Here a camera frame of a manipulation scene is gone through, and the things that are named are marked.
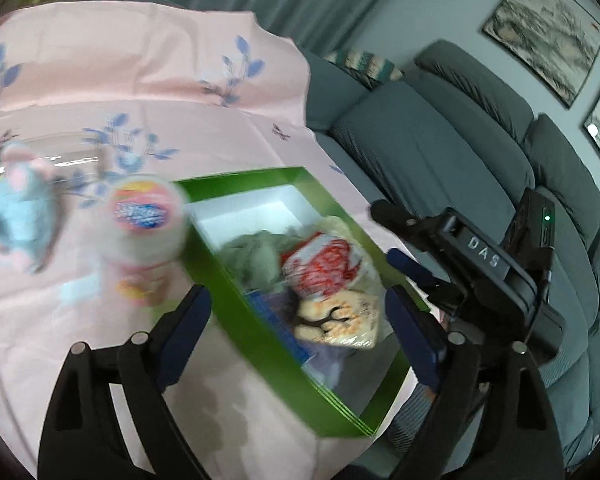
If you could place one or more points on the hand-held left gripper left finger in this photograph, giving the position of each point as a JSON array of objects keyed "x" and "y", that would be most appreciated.
[{"x": 185, "y": 330}]

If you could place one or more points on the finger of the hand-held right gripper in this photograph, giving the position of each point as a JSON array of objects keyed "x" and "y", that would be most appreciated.
[
  {"x": 415, "y": 272},
  {"x": 400, "y": 225}
]

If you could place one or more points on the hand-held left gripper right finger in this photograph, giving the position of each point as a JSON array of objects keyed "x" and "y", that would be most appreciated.
[{"x": 415, "y": 340}]

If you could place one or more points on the green cardboard box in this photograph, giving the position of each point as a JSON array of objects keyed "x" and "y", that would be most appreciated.
[{"x": 260, "y": 335}]

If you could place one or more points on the small blue white carton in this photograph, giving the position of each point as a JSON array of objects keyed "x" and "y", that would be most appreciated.
[{"x": 265, "y": 310}]

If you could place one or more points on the purple knit cloth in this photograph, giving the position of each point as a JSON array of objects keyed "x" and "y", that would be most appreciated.
[{"x": 330, "y": 360}]

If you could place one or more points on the green fluffy cloth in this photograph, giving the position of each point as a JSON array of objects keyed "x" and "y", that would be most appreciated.
[{"x": 255, "y": 260}]

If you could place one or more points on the grey sofa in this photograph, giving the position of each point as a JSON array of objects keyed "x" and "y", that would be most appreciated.
[{"x": 430, "y": 150}]

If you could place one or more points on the pink gum jar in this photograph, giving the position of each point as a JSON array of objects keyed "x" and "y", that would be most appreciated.
[{"x": 145, "y": 240}]

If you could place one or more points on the light blue knit cloth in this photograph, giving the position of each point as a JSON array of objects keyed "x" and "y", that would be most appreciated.
[{"x": 82, "y": 292}]

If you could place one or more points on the striped pillow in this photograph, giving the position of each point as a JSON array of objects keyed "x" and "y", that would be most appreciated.
[{"x": 370, "y": 67}]

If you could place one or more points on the blue plush mouse toy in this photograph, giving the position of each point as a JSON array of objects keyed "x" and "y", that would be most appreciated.
[{"x": 15, "y": 210}]

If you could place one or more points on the clear glass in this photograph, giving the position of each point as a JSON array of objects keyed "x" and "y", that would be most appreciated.
[{"x": 70, "y": 152}]

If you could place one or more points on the pink printed tablecloth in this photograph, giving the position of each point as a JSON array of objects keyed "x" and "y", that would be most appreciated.
[{"x": 130, "y": 70}]

